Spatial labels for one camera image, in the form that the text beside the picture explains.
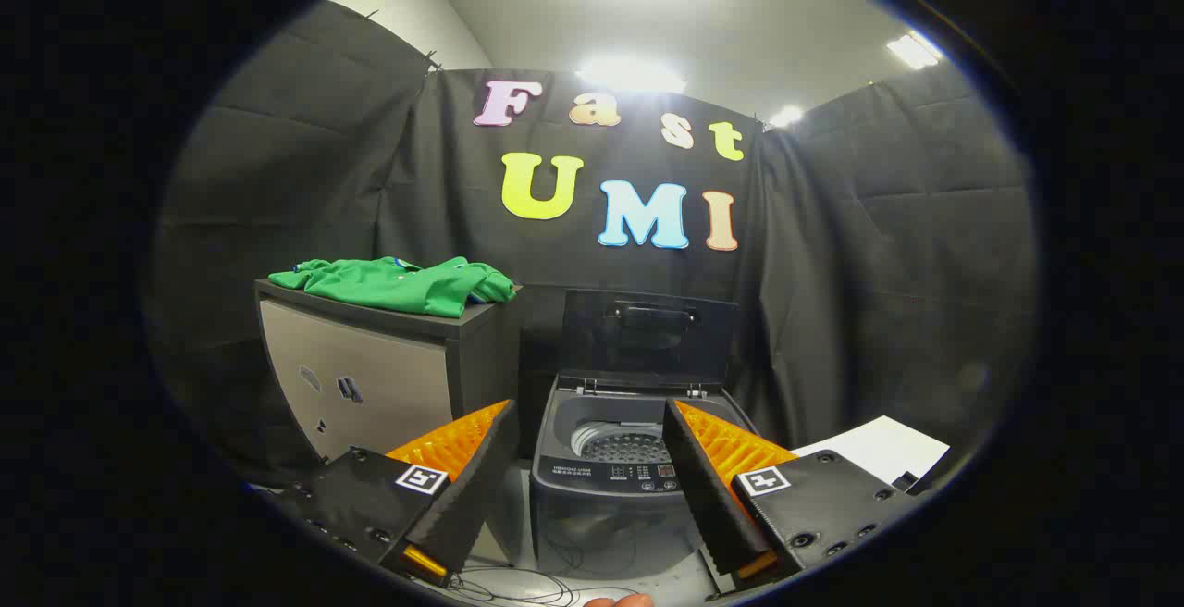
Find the white flat sheet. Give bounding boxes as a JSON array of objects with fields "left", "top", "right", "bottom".
[{"left": 794, "top": 415, "right": 951, "bottom": 488}]

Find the thin black cable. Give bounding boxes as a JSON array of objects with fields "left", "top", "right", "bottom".
[{"left": 449, "top": 566, "right": 641, "bottom": 607}]

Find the dark washing machine lid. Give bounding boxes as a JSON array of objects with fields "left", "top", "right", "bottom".
[{"left": 562, "top": 289, "right": 739, "bottom": 397}]

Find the grey cabinet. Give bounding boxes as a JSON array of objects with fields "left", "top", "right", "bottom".
[{"left": 255, "top": 279, "right": 524, "bottom": 465}]

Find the ceiling light panel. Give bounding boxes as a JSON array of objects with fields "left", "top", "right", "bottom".
[{"left": 886, "top": 30, "right": 945, "bottom": 70}]

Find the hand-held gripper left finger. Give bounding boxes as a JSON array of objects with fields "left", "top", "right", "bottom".
[{"left": 277, "top": 399, "right": 521, "bottom": 588}]

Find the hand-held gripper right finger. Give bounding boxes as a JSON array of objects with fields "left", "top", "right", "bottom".
[{"left": 662, "top": 397, "right": 917, "bottom": 591}]

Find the green polo shirt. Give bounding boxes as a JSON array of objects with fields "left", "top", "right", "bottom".
[{"left": 268, "top": 256, "right": 517, "bottom": 319}]

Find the grey washing machine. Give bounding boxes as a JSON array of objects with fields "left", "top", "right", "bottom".
[{"left": 530, "top": 376, "right": 761, "bottom": 582}]

